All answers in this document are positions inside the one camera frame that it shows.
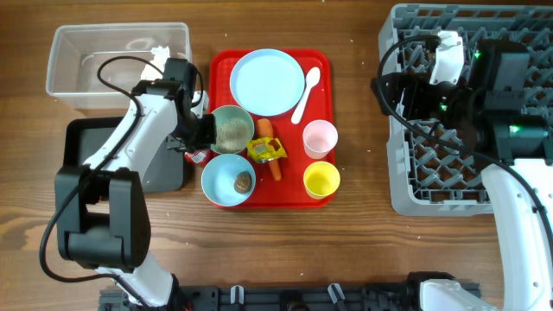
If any red snack wrapper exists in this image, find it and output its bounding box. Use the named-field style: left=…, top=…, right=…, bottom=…
left=184, top=149, right=212, bottom=167

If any green bowl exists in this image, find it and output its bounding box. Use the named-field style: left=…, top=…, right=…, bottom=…
left=211, top=105, right=255, bottom=154

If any light blue bowl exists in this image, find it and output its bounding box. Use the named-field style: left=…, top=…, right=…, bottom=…
left=201, top=154, right=256, bottom=207

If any brown round cookie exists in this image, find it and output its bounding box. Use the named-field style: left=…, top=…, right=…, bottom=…
left=233, top=171, right=253, bottom=194

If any orange carrot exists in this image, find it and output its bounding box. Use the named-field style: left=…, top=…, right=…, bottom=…
left=256, top=118, right=282, bottom=181

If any yellow foil wrapper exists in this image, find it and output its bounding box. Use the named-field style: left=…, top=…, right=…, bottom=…
left=246, top=137, right=287, bottom=163

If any pink plastic cup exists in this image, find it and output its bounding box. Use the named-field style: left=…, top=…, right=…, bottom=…
left=302, top=119, right=338, bottom=159

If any yellow plastic cup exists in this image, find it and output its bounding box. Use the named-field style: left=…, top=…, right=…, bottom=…
left=303, top=162, right=341, bottom=200

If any white rice pile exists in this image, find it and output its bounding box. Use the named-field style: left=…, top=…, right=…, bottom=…
left=215, top=117, right=252, bottom=154

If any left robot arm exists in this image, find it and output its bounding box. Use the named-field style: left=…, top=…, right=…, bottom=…
left=39, top=58, right=216, bottom=310

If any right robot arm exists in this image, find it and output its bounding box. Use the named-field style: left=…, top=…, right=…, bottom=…
left=372, top=35, right=552, bottom=310

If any grey dishwasher rack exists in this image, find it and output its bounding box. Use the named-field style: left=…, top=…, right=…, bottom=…
left=378, top=3, right=552, bottom=217

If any black waste tray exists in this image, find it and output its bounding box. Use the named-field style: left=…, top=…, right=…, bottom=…
left=63, top=117, right=194, bottom=194

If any clear plastic waste bin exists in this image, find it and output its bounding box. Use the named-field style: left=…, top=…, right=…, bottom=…
left=46, top=22, right=193, bottom=110

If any red serving tray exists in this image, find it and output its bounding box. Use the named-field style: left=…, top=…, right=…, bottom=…
left=209, top=49, right=334, bottom=209

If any large light blue plate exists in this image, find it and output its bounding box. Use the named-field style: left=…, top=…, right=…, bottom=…
left=229, top=48, right=306, bottom=117

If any white plastic spoon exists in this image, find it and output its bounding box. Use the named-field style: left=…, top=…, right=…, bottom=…
left=290, top=67, right=321, bottom=124

